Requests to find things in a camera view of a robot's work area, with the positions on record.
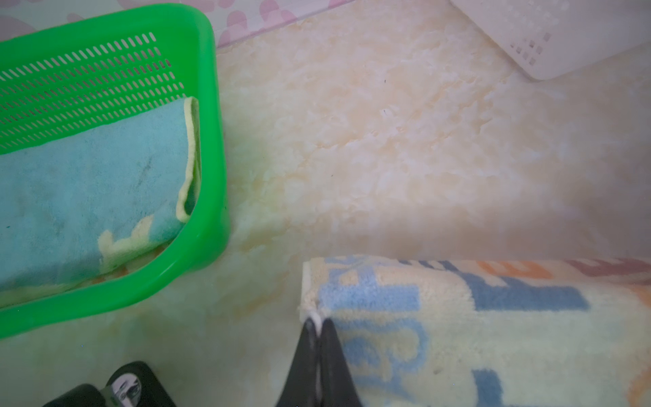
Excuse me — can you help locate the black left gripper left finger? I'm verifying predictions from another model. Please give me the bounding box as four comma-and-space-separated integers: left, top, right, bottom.
276, 319, 320, 407

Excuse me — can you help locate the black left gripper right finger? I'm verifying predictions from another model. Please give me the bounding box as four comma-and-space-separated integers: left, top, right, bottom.
320, 319, 362, 407

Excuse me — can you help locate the white blue lettered towel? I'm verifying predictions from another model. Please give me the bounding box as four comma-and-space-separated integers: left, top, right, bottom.
300, 255, 650, 406

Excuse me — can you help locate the pale green towel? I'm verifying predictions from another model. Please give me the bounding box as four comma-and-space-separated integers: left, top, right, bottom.
1, 98, 201, 307

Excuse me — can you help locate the black marker device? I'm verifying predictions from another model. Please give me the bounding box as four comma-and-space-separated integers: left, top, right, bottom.
44, 361, 176, 407

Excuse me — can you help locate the green plastic basket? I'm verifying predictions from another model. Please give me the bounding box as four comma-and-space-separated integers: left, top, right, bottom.
1, 3, 230, 337

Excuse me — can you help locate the white plastic basket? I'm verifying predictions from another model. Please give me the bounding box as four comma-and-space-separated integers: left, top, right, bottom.
452, 0, 650, 81

